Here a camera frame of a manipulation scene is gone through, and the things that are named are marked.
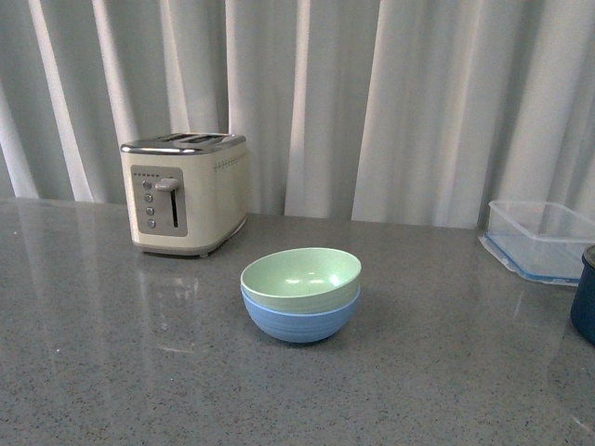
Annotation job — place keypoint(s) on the blue bowl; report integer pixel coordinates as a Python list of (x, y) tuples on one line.
[(300, 328)]

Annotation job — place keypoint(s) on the green bowl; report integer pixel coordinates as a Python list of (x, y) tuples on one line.
[(304, 280)]

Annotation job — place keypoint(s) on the white curtain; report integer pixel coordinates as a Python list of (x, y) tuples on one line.
[(413, 112)]

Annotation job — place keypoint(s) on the cream toaster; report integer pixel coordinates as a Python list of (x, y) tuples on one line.
[(186, 193)]

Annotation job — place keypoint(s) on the clear plastic container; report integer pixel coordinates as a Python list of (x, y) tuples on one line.
[(540, 241)]

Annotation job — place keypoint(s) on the dark blue saucepan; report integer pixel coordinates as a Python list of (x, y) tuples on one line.
[(583, 308)]

